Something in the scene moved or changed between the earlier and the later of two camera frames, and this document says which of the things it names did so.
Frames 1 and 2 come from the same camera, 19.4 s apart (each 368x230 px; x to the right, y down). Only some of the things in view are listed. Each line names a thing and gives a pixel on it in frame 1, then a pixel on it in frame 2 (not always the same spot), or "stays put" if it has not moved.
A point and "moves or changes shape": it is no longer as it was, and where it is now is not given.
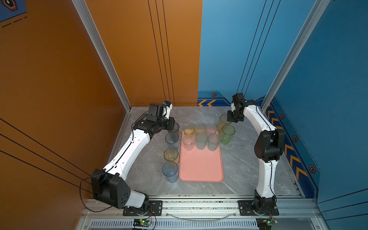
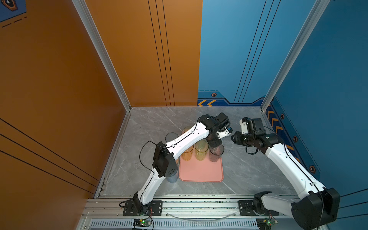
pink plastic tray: x=200 y=165 stays put
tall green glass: x=227 y=131 moves or changes shape
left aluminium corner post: x=85 y=15 stays put
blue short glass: x=171 y=138 stays put
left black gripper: x=171 y=121 → x=214 y=144
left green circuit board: x=142 y=223 stays put
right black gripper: x=230 y=119 → x=237 y=134
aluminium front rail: x=294 y=214 stays put
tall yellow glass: x=223 y=121 moves or changes shape
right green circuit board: x=265 y=223 stays put
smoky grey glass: x=176 y=129 → x=216 y=152
